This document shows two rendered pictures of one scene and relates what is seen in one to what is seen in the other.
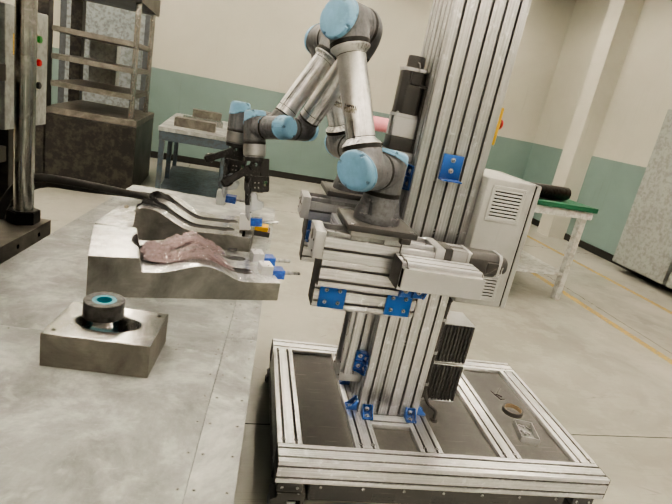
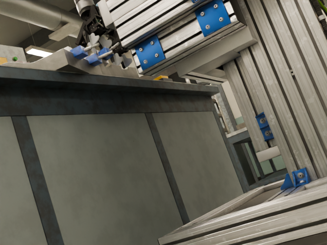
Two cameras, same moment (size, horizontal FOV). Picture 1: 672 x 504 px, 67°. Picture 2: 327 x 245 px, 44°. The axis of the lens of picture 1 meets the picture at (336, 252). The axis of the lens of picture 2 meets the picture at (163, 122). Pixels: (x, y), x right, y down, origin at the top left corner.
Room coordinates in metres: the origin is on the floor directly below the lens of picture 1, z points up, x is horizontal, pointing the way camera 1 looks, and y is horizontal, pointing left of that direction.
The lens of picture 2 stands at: (0.57, -0.77, 0.33)
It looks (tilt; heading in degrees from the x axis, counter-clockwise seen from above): 10 degrees up; 39
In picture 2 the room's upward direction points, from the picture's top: 20 degrees counter-clockwise
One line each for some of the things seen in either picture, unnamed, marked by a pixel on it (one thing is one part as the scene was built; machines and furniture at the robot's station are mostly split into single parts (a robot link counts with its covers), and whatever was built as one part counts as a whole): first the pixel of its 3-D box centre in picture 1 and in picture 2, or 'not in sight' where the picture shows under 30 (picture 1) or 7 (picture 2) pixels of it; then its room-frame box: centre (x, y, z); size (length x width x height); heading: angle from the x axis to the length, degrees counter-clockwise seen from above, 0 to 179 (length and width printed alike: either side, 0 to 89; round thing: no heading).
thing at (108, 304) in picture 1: (104, 307); not in sight; (0.94, 0.45, 0.89); 0.08 x 0.08 x 0.04
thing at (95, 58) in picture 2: (270, 260); (96, 59); (1.54, 0.20, 0.85); 0.13 x 0.05 x 0.05; 115
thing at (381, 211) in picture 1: (379, 205); not in sight; (1.60, -0.11, 1.09); 0.15 x 0.15 x 0.10
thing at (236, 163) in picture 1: (235, 158); (117, 42); (1.96, 0.45, 1.09); 0.09 x 0.08 x 0.12; 98
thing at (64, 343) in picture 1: (108, 337); not in sight; (0.92, 0.42, 0.83); 0.20 x 0.15 x 0.07; 98
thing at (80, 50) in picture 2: (279, 272); (81, 51); (1.44, 0.15, 0.85); 0.13 x 0.05 x 0.05; 115
